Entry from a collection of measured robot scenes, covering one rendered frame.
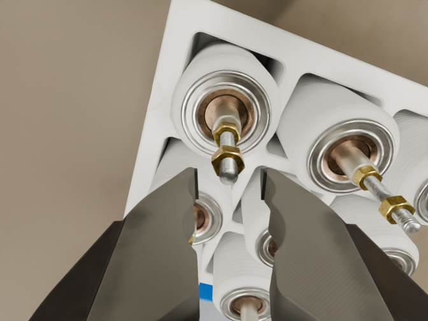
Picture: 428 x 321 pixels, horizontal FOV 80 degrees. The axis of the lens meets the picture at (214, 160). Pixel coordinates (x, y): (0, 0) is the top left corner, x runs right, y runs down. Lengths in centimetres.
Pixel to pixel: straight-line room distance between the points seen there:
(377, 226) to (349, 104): 17
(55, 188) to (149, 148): 38
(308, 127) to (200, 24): 14
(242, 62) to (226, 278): 27
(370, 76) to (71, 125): 49
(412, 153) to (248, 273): 23
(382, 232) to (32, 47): 58
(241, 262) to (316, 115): 22
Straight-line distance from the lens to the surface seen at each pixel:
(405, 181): 31
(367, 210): 38
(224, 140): 16
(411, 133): 35
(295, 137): 25
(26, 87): 58
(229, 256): 39
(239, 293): 37
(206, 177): 26
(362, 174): 23
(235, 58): 21
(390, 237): 36
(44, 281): 93
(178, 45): 28
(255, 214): 30
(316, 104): 26
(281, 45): 29
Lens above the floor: 46
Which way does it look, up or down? 61 degrees down
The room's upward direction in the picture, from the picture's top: 177 degrees counter-clockwise
